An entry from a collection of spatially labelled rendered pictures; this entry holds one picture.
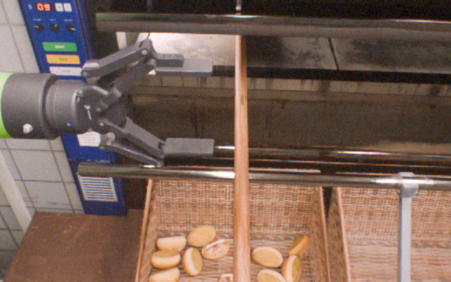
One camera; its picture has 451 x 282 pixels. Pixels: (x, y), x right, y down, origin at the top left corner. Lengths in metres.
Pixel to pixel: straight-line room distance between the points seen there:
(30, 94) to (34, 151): 0.97
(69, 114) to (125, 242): 1.03
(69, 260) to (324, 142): 0.93
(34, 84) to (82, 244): 1.06
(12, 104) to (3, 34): 0.72
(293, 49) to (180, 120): 0.41
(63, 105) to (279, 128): 0.85
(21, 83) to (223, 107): 0.79
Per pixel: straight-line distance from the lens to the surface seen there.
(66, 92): 0.60
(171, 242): 1.47
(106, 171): 0.98
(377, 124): 1.38
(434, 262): 1.66
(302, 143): 1.35
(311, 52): 1.36
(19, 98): 0.61
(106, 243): 1.59
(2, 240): 2.07
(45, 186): 1.69
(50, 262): 1.60
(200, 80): 1.23
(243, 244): 0.78
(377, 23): 1.01
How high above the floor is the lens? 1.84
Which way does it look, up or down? 41 degrees down
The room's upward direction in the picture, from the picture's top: straight up
